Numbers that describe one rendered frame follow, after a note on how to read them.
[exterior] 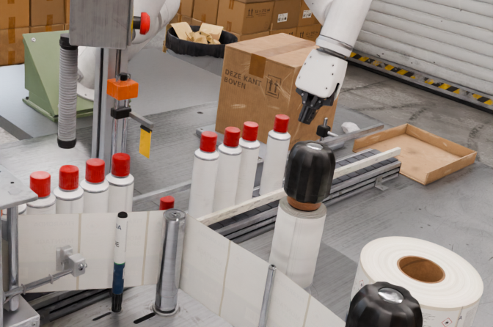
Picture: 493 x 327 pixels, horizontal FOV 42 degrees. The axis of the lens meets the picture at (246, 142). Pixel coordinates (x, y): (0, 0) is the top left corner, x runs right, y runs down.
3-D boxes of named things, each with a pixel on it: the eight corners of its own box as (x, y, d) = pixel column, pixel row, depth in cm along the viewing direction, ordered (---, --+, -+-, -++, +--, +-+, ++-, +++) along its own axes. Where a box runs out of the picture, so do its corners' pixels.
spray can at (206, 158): (197, 229, 136) (208, 141, 128) (182, 218, 140) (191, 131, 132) (216, 223, 140) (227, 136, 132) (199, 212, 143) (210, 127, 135)
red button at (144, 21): (133, 13, 107) (150, 15, 108) (132, 9, 111) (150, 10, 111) (131, 36, 109) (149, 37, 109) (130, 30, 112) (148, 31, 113)
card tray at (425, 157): (425, 185, 184) (428, 172, 183) (351, 151, 200) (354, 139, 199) (474, 163, 205) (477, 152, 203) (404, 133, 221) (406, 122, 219)
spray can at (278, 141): (269, 203, 151) (283, 122, 143) (254, 193, 155) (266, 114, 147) (284, 197, 155) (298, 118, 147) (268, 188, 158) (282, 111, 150)
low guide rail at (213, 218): (63, 280, 112) (63, 270, 111) (59, 276, 113) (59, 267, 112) (400, 155, 186) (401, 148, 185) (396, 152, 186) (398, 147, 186)
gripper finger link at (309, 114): (310, 95, 151) (300, 122, 152) (320, 100, 149) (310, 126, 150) (318, 97, 154) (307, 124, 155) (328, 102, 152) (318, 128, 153)
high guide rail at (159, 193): (42, 234, 115) (42, 227, 114) (39, 231, 116) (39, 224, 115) (383, 128, 188) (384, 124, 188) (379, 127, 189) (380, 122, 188)
